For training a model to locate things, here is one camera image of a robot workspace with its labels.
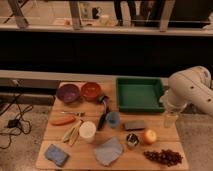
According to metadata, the wooden table board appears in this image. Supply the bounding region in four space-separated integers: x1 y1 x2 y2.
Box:
35 81 190 171

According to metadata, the light blue cloth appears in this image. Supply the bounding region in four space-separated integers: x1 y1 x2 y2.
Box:
94 137 123 166

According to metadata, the white plastic cup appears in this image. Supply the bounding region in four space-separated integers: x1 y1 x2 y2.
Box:
79 121 96 143

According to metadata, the orange bowl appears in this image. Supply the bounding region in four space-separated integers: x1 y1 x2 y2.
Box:
81 82 102 101

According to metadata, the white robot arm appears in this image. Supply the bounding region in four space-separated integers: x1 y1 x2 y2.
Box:
160 66 213 128

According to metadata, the black power cable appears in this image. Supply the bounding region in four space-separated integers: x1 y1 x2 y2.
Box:
0 79 34 150

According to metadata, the yellow banana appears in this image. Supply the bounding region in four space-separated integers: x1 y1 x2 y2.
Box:
61 120 83 146

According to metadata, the blue sponge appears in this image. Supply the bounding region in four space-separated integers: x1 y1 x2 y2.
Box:
44 144 69 167

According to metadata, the metal fork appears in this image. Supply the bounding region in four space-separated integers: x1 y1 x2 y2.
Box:
60 111 85 117

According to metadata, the purple bowl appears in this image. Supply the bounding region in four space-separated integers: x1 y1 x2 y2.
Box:
56 84 80 103

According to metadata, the small blue cup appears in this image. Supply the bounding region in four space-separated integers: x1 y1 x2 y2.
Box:
106 112 120 128

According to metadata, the red yellow apple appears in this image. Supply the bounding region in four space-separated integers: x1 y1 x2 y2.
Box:
143 129 157 145

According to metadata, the dark grey sponge block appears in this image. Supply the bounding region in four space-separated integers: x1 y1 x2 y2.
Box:
124 121 146 131

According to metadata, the small metal can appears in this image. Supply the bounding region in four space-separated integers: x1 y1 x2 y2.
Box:
126 133 139 147

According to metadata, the green plastic tray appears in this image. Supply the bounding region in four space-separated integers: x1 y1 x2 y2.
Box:
116 77 165 113

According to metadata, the orange carrot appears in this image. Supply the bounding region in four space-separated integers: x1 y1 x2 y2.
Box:
50 116 76 126

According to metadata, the bunch of dark grapes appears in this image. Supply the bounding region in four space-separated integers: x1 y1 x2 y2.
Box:
143 149 183 167

